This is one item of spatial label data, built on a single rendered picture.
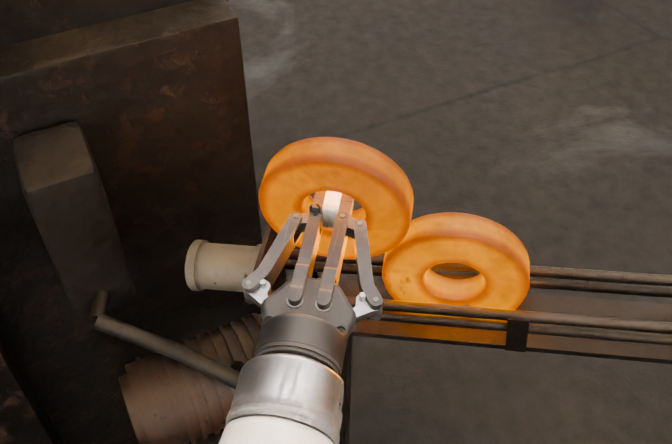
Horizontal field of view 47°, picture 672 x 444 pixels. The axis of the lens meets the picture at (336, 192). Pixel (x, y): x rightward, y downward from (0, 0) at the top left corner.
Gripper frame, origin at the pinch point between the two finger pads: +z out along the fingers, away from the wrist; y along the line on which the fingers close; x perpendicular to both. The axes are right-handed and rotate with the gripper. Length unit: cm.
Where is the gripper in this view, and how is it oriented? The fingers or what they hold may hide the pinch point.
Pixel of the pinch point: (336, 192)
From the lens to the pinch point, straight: 77.0
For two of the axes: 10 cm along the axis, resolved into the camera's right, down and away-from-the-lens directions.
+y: 9.9, 1.2, -1.2
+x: -0.1, -6.6, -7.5
